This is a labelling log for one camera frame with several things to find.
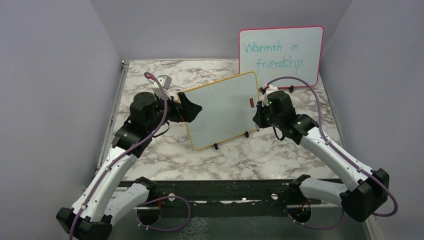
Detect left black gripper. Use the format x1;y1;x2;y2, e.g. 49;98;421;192
146;90;203;132

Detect white marker with red cap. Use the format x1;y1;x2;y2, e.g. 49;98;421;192
249;98;260;132

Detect yellow framed whiteboard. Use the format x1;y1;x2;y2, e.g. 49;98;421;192
184;71;260;150

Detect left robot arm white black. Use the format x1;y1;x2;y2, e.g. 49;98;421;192
56;92;203;240

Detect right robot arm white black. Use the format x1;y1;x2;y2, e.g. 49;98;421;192
252;90;390;222

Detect pink framed whiteboard with writing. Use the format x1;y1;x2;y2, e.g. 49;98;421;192
238;25;325;88

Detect pink board stand feet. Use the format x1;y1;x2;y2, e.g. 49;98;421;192
259;85;294;95

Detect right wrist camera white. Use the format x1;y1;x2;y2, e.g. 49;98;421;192
259;84;279;107

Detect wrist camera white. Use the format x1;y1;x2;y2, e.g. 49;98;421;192
259;84;279;107
152;75;172;99

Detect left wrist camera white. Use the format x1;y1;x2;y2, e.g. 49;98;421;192
152;75;172;99

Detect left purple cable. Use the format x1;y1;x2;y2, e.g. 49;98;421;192
67;71;192;240

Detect purple cable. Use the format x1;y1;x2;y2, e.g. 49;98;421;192
264;76;399;231
67;71;192;240

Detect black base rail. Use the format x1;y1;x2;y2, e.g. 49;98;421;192
148;179;321;218

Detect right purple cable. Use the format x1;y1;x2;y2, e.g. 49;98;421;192
264;76;399;231

